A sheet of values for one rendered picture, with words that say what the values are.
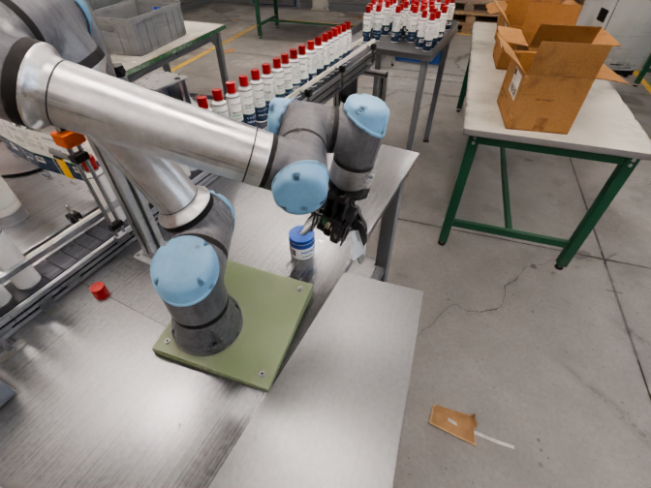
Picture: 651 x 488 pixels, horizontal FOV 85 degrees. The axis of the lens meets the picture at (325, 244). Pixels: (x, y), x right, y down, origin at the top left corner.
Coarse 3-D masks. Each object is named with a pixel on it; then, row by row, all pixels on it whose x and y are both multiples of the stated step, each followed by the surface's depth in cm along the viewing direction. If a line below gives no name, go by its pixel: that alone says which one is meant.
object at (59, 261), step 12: (96, 228) 101; (72, 240) 97; (84, 240) 97; (96, 240) 97; (60, 252) 94; (72, 252) 94; (84, 252) 94; (36, 264) 90; (48, 264) 90; (60, 264) 90; (72, 264) 90; (48, 276) 88; (12, 288) 85; (36, 288) 85; (12, 300) 82; (0, 312) 80
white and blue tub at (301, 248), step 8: (296, 232) 96; (312, 232) 96; (296, 240) 94; (304, 240) 94; (312, 240) 95; (296, 248) 95; (304, 248) 95; (312, 248) 97; (296, 256) 98; (304, 256) 97; (312, 256) 99
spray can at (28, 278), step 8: (0, 232) 76; (0, 240) 76; (8, 240) 78; (0, 248) 76; (8, 248) 77; (16, 248) 80; (0, 256) 77; (8, 256) 78; (16, 256) 80; (0, 264) 78; (8, 264) 79; (24, 272) 82; (32, 272) 84; (16, 280) 82; (24, 280) 83; (32, 280) 84; (40, 280) 86; (16, 288) 84; (24, 288) 84; (32, 288) 85
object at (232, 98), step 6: (228, 84) 125; (234, 84) 126; (228, 90) 127; (234, 90) 127; (228, 96) 128; (234, 96) 128; (228, 102) 129; (234, 102) 129; (240, 102) 131; (228, 108) 131; (234, 108) 130; (240, 108) 132; (234, 114) 132; (240, 114) 133; (240, 120) 134
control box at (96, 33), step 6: (84, 0) 62; (90, 6) 73; (90, 12) 64; (96, 24) 66; (96, 30) 65; (96, 36) 66; (102, 36) 77; (96, 42) 66; (102, 42) 67; (102, 48) 67; (108, 54) 77; (108, 60) 69; (108, 66) 70; (108, 72) 70; (114, 72) 72
